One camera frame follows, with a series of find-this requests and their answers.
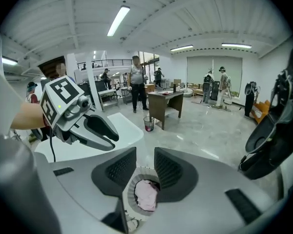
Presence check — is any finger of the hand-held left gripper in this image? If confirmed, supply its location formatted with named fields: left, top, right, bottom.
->
left=72, top=128, right=116, bottom=152
left=84, top=114, right=120, bottom=142

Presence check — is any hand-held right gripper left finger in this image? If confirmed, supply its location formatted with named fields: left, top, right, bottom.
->
left=35, top=146, right=137, bottom=234

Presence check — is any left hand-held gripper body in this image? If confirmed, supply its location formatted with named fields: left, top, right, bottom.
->
left=40, top=76, right=93, bottom=144

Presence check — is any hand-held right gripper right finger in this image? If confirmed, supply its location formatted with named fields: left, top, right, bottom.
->
left=148, top=147, right=281, bottom=234

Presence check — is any woven laundry basket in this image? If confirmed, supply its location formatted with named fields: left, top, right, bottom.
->
left=122, top=166, right=162, bottom=234

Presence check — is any pink cloth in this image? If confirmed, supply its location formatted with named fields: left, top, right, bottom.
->
left=134, top=179, right=160, bottom=212

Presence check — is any person's left forearm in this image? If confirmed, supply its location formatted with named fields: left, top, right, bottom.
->
left=10, top=101, right=46, bottom=131

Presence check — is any white bathtub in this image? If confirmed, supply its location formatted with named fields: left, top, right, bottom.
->
left=34, top=113, right=145, bottom=163

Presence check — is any metal work table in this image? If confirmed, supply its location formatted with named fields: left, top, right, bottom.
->
left=97, top=88, right=121, bottom=112
left=120, top=86, right=133, bottom=105

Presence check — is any dark wooden staircase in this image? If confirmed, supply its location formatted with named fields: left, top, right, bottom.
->
left=38, top=55, right=67, bottom=79

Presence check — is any white pillar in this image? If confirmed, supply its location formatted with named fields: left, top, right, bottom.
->
left=84, top=52, right=100, bottom=107

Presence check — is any black mezzanine railing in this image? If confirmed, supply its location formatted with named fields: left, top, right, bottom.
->
left=77, top=58, right=133, bottom=70

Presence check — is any long ceiling light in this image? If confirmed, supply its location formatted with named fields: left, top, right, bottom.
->
left=221, top=42, right=252, bottom=49
left=170, top=44, right=194, bottom=52
left=106, top=5, right=131, bottom=37
left=0, top=56, right=19, bottom=66

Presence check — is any brown wooden desk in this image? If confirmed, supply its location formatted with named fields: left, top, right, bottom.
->
left=147, top=89, right=185, bottom=131

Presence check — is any white appliance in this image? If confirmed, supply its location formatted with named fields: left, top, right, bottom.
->
left=279, top=142, right=293, bottom=197

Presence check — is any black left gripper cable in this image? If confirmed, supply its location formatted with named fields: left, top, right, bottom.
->
left=48, top=127, right=57, bottom=163

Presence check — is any wire waste bin pink liner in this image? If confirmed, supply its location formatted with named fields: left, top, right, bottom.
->
left=143, top=116, right=155, bottom=133

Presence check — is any orange wooden frame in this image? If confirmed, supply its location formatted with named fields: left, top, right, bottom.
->
left=250, top=99, right=271, bottom=124

